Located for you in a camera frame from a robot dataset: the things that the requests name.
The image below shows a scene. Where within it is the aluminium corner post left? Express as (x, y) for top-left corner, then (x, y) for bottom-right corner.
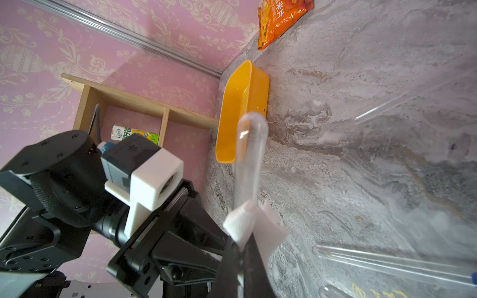
(29, 0), (223, 79)

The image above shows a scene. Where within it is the wooden shelf unit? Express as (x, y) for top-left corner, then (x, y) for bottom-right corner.
(61, 73), (219, 147)

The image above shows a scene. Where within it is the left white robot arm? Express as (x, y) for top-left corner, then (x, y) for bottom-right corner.
(1, 130), (226, 298)

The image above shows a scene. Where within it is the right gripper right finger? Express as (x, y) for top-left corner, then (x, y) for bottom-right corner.
(243, 235), (276, 298)

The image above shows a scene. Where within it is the test tube blue cap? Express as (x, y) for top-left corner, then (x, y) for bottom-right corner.
(234, 112), (269, 208)
(313, 245), (477, 293)
(352, 65), (477, 124)
(319, 284), (352, 298)

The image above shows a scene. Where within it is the green white drink carton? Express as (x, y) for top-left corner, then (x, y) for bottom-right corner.
(111, 124), (161, 145)

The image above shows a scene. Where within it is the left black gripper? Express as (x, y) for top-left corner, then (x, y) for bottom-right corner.
(106, 180), (227, 298)

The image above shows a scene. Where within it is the orange snack bag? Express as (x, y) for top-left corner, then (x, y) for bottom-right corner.
(257, 0), (314, 50)

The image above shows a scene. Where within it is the yellow plastic tray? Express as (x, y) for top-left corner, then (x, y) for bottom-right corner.
(216, 60), (270, 164)

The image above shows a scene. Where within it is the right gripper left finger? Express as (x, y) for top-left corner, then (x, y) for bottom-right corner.
(207, 238), (240, 298)

